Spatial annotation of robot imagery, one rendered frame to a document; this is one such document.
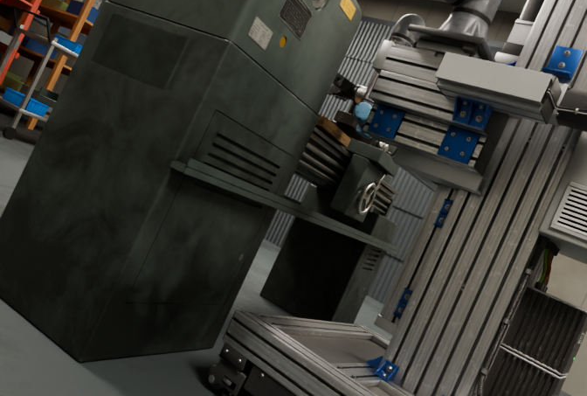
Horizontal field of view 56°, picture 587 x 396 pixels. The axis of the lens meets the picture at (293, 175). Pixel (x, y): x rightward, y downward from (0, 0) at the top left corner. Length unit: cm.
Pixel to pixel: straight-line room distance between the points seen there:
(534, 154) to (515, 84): 32
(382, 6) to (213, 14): 519
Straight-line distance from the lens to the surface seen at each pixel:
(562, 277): 509
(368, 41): 635
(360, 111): 209
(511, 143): 166
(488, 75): 140
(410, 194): 548
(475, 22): 165
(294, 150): 181
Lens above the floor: 59
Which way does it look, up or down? 2 degrees up
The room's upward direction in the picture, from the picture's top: 25 degrees clockwise
